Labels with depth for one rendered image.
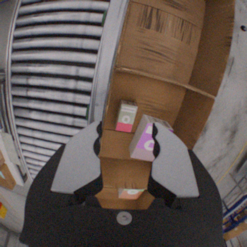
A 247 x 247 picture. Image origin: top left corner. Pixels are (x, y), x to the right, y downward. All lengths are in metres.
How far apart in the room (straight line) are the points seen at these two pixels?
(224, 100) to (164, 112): 1.65
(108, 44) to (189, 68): 0.30
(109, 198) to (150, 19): 0.95
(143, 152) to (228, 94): 1.80
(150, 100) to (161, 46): 0.20
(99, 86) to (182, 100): 0.32
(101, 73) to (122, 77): 0.07
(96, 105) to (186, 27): 0.44
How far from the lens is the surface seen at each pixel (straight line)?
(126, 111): 0.43
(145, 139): 0.46
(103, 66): 0.43
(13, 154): 1.10
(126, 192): 0.71
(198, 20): 0.57
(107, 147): 0.56
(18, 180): 1.41
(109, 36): 0.44
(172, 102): 0.51
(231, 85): 2.12
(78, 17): 0.63
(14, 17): 0.85
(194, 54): 0.53
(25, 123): 0.83
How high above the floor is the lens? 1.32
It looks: 62 degrees down
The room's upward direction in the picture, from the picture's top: 172 degrees clockwise
